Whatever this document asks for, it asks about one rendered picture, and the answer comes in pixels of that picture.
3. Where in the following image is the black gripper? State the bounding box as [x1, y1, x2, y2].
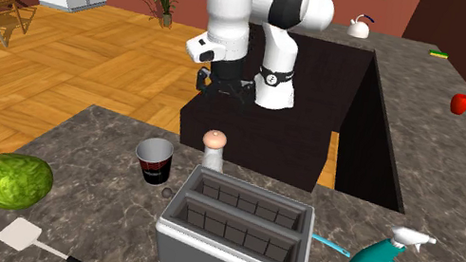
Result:
[193, 52, 262, 106]

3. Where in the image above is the pale salt shaker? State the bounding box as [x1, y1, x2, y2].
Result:
[198, 127, 230, 175]

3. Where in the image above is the dark robot stand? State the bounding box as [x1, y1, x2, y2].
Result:
[170, 13, 378, 199]

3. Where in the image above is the black and red cup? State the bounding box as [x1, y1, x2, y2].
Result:
[130, 134, 177, 189]

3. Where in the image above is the white kettle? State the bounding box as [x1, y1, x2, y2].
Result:
[346, 11, 376, 42]

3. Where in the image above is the grey two-slot toaster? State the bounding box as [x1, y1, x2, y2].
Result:
[149, 159, 322, 262]

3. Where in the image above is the light blue stick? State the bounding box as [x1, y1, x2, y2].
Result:
[309, 233, 354, 258]

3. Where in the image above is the yellow green sponge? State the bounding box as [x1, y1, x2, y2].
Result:
[427, 48, 450, 61]

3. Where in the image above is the green lettuce head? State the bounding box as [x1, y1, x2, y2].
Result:
[0, 150, 57, 217]

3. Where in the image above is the white spatula black handle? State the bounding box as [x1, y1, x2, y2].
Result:
[0, 214, 117, 262]

